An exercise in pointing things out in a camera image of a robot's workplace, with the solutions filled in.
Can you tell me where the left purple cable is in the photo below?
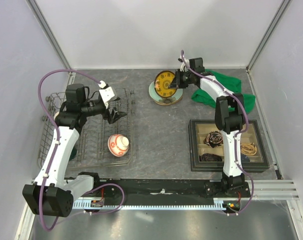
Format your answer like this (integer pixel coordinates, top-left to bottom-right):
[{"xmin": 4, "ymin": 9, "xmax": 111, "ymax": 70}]
[{"xmin": 38, "ymin": 69, "xmax": 125, "ymax": 231}]

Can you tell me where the tan rolled belt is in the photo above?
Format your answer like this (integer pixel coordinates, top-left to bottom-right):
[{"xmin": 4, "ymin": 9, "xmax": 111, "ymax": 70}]
[{"xmin": 240, "ymin": 142, "xmax": 258, "ymax": 156}]

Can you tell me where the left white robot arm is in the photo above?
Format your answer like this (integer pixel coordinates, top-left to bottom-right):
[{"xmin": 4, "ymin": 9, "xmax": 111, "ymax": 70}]
[{"xmin": 22, "ymin": 83, "xmax": 126, "ymax": 217}]

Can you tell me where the grey wire dish rack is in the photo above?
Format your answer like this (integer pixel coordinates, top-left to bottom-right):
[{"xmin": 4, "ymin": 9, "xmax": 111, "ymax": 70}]
[{"xmin": 37, "ymin": 87, "xmax": 135, "ymax": 170}]

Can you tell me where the navy dotted rolled tie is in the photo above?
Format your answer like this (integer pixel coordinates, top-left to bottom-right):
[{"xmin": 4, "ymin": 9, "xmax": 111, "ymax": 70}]
[{"xmin": 241, "ymin": 154, "xmax": 251, "ymax": 163}]

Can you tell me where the green cloth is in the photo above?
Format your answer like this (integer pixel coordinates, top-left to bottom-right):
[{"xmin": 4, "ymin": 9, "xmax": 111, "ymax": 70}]
[{"xmin": 191, "ymin": 70, "xmax": 256, "ymax": 114}]

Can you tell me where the aluminium frame rail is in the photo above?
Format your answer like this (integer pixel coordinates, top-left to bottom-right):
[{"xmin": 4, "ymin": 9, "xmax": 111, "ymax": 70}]
[{"xmin": 26, "ymin": 178, "xmax": 299, "ymax": 200}]

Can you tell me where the dark green cup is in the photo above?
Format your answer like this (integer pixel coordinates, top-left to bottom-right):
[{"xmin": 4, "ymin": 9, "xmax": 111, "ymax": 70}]
[{"xmin": 69, "ymin": 147, "xmax": 78, "ymax": 161}]

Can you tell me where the white red patterned bowl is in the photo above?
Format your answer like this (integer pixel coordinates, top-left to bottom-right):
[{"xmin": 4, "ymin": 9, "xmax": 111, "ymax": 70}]
[{"xmin": 107, "ymin": 134, "xmax": 130, "ymax": 158}]

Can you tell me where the dark floral rolled tie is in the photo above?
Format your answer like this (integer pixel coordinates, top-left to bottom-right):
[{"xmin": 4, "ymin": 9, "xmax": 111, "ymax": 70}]
[{"xmin": 203, "ymin": 131, "xmax": 224, "ymax": 148}]

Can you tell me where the black compartment box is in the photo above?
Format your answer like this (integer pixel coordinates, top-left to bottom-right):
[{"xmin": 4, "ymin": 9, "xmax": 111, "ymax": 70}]
[{"xmin": 188, "ymin": 119, "xmax": 270, "ymax": 173}]

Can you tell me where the yellow patterned plate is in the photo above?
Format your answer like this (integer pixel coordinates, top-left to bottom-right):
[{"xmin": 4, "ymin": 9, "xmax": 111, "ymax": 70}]
[{"xmin": 154, "ymin": 70, "xmax": 177, "ymax": 98}]

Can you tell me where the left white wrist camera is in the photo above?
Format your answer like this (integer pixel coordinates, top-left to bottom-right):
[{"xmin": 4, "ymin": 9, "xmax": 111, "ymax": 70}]
[{"xmin": 98, "ymin": 81, "xmax": 118, "ymax": 106}]

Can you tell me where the blue slotted cable duct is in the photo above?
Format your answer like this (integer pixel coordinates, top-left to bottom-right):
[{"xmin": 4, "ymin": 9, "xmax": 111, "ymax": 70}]
[{"xmin": 62, "ymin": 198, "xmax": 241, "ymax": 212}]

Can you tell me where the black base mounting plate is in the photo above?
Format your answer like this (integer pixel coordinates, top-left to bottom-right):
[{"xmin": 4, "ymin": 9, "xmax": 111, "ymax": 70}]
[{"xmin": 72, "ymin": 178, "xmax": 252, "ymax": 206}]

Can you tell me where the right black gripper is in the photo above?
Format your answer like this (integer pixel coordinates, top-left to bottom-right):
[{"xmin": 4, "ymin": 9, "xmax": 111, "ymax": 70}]
[{"xmin": 168, "ymin": 69, "xmax": 194, "ymax": 89}]

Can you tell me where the dark brown rolled tie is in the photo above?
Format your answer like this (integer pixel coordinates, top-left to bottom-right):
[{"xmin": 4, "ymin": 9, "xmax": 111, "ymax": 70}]
[{"xmin": 199, "ymin": 153, "xmax": 223, "ymax": 162}]

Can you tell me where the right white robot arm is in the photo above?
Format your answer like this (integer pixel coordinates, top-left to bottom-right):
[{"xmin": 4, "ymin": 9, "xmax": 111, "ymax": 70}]
[{"xmin": 168, "ymin": 53, "xmax": 249, "ymax": 197}]

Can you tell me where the beige bird plate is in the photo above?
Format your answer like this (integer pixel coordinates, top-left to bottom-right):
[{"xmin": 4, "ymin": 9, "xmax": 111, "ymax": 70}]
[{"xmin": 153, "ymin": 96, "xmax": 183, "ymax": 106}]

